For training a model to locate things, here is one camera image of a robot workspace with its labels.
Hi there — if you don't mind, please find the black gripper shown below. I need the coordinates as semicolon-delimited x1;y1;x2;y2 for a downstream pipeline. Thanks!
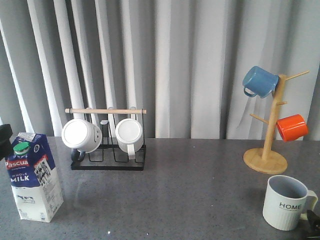
0;124;13;160
306;210;320;238

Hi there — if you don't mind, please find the white HOME mug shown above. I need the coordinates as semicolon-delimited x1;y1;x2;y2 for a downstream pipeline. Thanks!
262;175;318;231

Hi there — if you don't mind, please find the Pascual whole milk carton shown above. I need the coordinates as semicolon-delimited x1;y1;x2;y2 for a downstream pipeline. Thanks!
5;132;64;223

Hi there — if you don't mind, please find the white smiley hanging mug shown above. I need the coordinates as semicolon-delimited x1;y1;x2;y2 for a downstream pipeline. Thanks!
61;119;103;162

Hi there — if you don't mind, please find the wooden mug tree stand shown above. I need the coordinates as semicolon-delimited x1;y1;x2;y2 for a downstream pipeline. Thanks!
243;70;310;175

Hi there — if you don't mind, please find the orange enamel mug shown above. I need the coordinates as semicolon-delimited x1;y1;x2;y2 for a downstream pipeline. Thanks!
276;114;309;142

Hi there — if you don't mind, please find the white ribbed hanging mug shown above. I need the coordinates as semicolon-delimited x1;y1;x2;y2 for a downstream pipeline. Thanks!
115;118;143;160

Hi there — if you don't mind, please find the blue enamel mug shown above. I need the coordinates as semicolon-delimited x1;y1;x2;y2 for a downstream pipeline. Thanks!
242;66;280;99

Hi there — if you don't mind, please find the white curtain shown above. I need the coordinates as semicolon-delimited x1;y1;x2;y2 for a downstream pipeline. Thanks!
0;0;320;140

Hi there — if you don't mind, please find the black wire mug rack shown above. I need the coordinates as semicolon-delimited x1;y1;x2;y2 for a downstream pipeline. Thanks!
65;107;147;171

